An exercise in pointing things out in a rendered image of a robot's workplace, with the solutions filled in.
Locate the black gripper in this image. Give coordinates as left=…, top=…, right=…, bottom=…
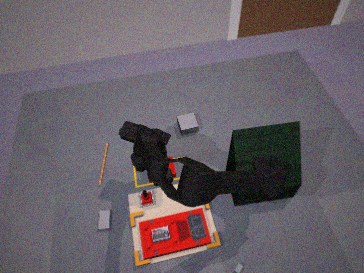
left=153, top=145, right=174, bottom=186

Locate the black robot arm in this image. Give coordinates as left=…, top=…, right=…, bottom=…
left=118, top=121, right=290, bottom=208

